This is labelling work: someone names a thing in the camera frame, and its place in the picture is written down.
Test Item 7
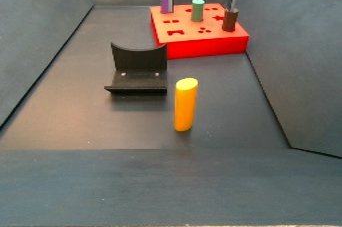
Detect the yellow oval peg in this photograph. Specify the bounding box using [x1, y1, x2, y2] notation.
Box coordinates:
[174, 78, 200, 132]

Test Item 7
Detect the red shape board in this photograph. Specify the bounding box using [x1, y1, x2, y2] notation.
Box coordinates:
[150, 3, 249, 59]

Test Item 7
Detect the purple square peg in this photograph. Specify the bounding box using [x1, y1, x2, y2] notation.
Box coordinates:
[161, 0, 170, 14]

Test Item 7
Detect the green round peg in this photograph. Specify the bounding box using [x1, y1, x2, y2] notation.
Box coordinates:
[192, 0, 205, 22]

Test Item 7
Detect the brown hexagonal peg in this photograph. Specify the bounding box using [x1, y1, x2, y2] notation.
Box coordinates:
[222, 9, 238, 32]

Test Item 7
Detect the black curved holder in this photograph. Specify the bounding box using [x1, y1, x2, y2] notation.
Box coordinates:
[105, 44, 168, 94]

